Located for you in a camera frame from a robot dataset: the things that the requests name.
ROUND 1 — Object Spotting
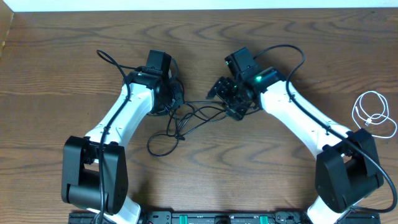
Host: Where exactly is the right camera cable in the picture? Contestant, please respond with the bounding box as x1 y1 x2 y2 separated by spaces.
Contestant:
253 44 398 214

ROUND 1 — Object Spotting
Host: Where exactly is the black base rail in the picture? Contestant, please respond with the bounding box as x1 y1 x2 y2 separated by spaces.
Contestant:
67 211 381 224

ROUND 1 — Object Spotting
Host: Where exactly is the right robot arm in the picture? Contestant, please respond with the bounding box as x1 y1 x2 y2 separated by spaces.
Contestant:
208 47 384 223

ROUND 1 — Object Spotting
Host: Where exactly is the clear tape strip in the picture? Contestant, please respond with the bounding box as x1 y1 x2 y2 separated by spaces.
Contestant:
296 79 320 85

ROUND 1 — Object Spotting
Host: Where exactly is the left camera cable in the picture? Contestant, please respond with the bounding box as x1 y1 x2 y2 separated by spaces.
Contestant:
95 49 147 224

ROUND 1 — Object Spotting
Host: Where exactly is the white usb cable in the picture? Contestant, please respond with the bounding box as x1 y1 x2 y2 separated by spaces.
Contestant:
351 90 398 139

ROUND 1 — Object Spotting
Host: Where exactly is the camera cable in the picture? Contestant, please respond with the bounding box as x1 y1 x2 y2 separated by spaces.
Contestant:
253 44 398 214
95 49 147 224

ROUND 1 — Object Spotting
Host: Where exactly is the black usb cable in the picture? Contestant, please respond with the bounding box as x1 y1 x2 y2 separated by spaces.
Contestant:
146 100 231 157

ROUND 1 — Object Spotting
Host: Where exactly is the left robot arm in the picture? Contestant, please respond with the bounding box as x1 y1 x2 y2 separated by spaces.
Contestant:
61 50 183 223

